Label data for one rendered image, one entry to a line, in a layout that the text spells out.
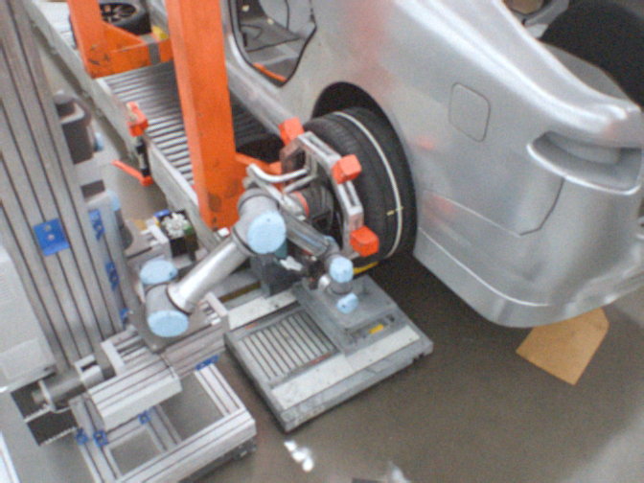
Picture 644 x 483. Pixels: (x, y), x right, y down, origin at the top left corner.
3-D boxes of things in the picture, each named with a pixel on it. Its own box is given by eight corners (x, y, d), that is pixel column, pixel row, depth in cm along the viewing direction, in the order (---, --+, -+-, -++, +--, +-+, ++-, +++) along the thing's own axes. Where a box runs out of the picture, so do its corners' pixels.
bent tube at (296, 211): (338, 201, 240) (339, 178, 233) (295, 218, 232) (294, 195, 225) (314, 179, 251) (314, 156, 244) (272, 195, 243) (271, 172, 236)
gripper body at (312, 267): (316, 247, 231) (334, 266, 223) (316, 264, 236) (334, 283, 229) (299, 255, 228) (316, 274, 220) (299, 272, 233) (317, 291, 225)
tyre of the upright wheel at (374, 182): (402, 278, 282) (439, 173, 232) (360, 298, 272) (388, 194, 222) (326, 185, 315) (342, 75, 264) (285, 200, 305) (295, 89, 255)
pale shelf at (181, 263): (212, 261, 297) (211, 256, 295) (178, 273, 290) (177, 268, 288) (176, 214, 325) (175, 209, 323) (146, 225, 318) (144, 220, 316)
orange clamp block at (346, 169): (354, 179, 238) (362, 170, 230) (336, 186, 235) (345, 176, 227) (345, 163, 239) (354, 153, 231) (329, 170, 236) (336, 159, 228)
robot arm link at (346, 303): (359, 292, 213) (359, 310, 219) (341, 274, 220) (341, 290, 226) (340, 301, 210) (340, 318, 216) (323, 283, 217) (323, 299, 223)
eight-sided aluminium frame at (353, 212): (359, 283, 263) (365, 175, 228) (347, 288, 260) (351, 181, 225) (294, 216, 298) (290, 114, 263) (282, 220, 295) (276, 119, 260)
